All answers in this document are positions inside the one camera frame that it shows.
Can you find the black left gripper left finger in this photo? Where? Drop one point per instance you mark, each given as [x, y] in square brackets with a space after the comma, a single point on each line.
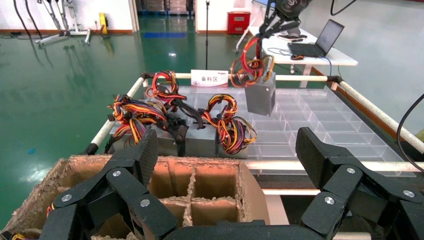
[145, 155]

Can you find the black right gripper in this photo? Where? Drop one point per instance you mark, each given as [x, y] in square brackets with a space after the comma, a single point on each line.
[293, 6]

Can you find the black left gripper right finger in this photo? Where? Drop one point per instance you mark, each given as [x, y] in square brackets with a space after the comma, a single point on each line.
[318, 159]

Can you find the clear plastic compartment tray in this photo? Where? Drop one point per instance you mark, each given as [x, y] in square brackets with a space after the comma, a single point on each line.
[314, 126]

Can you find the orange computer mouse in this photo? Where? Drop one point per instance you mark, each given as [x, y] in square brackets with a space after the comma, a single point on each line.
[297, 57]

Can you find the red cabinet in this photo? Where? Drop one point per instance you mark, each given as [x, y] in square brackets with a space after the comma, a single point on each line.
[238, 23]

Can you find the black laptop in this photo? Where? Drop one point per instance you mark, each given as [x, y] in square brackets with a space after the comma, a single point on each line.
[328, 36]

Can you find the black cart corner joint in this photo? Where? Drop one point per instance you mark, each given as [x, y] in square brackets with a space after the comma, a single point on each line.
[147, 75]
[334, 79]
[91, 149]

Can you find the white table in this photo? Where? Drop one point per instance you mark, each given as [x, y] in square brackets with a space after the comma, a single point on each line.
[331, 59]

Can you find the brown cardboard divider box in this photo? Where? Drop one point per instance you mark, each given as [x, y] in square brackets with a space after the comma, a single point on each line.
[215, 179]

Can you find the black pole stand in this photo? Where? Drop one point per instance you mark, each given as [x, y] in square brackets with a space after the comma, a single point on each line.
[207, 33]

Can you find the white label sign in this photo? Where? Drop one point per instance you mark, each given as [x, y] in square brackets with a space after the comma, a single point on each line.
[209, 78]

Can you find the small blue floor scrap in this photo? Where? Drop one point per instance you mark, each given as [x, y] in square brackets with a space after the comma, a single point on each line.
[31, 151]

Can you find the white metal stand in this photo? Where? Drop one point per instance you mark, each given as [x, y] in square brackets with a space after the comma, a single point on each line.
[59, 36]

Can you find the white padded cart rail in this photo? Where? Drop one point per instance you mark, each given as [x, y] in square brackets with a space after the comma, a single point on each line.
[381, 116]
[133, 91]
[275, 165]
[298, 78]

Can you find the yellow floor post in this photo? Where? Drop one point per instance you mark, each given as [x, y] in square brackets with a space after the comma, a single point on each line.
[103, 23]

